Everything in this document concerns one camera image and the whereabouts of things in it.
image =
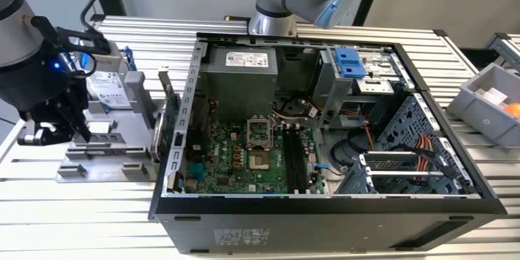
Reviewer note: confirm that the perforated disk bay cage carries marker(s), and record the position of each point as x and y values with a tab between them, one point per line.
406	174

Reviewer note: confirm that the grey power supply unit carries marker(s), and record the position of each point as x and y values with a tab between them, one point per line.
239	89

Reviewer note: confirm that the CPU socket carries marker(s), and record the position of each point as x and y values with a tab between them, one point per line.
261	161

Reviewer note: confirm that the orange ball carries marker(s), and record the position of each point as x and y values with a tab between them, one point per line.
513	110

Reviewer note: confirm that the grey plastic bin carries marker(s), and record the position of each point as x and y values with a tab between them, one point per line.
483	120

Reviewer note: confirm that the grey parts rack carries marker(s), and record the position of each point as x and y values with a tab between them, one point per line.
103	170

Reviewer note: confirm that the green graphics card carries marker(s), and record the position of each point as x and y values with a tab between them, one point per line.
171	120

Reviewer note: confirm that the green motherboard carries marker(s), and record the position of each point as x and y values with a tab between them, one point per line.
219	162

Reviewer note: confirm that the blue plastic drive latch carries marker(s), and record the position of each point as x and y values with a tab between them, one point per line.
349	62

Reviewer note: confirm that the silver CPU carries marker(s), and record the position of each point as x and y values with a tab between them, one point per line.
99	126

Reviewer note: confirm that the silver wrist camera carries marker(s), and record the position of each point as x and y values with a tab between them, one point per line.
83	41

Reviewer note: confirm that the black open PC case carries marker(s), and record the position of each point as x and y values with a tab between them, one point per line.
285	229

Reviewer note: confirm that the small white box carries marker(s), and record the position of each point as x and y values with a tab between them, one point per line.
494	95

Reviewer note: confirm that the black case fan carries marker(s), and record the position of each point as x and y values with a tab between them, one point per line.
201	114

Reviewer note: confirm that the black RAM slot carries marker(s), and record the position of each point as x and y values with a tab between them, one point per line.
291	159
302	159

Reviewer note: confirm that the hard disk in blue carrier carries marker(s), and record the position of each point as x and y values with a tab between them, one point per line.
110	92

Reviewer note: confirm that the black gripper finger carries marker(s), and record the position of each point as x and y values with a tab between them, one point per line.
78	120
45	133

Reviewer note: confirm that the small black yellow connector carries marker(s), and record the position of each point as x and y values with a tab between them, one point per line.
231	18

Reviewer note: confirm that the silver drive cage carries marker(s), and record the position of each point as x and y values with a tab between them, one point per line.
375	85

